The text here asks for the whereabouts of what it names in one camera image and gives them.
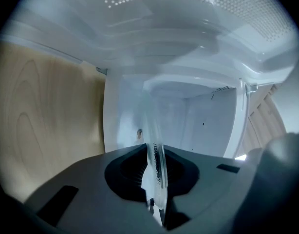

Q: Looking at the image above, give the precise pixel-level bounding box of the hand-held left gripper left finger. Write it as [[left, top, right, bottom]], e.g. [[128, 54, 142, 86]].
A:
[[22, 143, 163, 234]]

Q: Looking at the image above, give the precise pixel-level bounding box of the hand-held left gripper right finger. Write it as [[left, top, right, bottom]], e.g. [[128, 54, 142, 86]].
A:
[[163, 146, 249, 232]]

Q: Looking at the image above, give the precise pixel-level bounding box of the white microwave oven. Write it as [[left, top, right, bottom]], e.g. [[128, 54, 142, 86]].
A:
[[0, 0, 299, 159]]

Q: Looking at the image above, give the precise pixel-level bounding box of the clear glass turntable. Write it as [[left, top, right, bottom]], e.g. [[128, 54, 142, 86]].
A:
[[130, 0, 299, 211]]

